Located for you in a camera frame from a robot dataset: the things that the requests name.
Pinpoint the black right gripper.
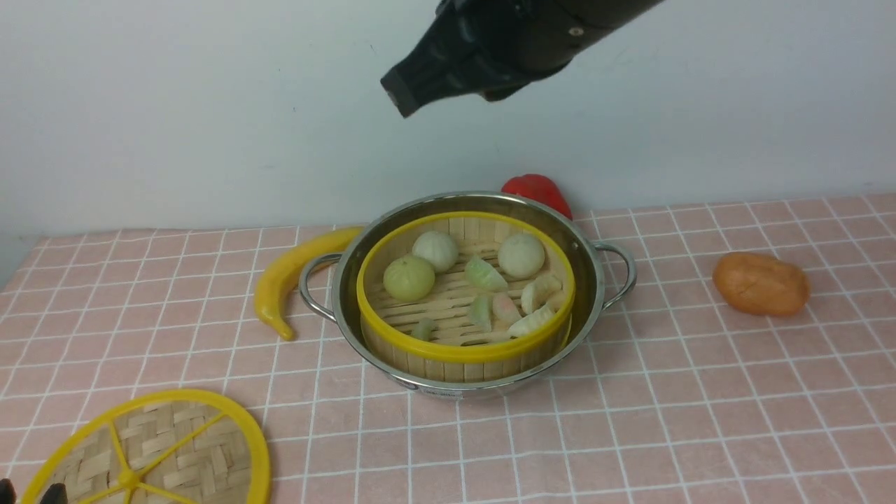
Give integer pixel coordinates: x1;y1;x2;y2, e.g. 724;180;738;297
380;0;571;118

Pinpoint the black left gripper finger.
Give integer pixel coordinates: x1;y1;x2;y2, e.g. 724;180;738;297
38;484;69;504

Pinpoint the yellow bamboo steamer lid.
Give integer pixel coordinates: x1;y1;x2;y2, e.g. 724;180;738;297
17;389;272;503

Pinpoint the yellow bamboo steamer basket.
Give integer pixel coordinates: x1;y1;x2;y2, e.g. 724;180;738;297
356;211;575;383

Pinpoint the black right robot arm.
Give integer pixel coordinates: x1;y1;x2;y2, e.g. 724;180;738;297
381;1;655;118

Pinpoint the stainless steel pot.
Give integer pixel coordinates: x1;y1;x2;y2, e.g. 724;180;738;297
298;192;637;399

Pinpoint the red toy pepper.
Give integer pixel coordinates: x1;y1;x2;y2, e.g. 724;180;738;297
501;174;573;220

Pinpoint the white round bun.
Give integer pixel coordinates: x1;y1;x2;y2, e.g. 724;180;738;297
412;230;460;274

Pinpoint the cream round bun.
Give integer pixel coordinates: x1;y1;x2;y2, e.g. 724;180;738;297
497;232;546;280

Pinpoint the pale green dumpling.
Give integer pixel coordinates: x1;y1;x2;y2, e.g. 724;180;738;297
464;255;508;293

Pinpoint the green round bun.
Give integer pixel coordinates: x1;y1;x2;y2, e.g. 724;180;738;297
383;254;436;302

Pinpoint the yellow toy banana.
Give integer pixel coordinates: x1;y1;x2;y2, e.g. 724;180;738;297
253;226;364;341

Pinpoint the white folded dumpling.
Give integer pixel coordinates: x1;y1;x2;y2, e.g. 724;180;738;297
507;272;566;339

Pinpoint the pink white dumpling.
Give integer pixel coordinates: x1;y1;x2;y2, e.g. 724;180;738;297
491;291;522;325

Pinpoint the small green dumpling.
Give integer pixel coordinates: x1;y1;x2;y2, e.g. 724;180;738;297
410;318;436;342

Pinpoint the orange toy potato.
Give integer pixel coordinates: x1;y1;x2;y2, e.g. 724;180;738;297
713;251;811;318

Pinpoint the pink checkered tablecloth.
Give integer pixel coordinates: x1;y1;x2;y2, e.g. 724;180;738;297
1;195;895;503

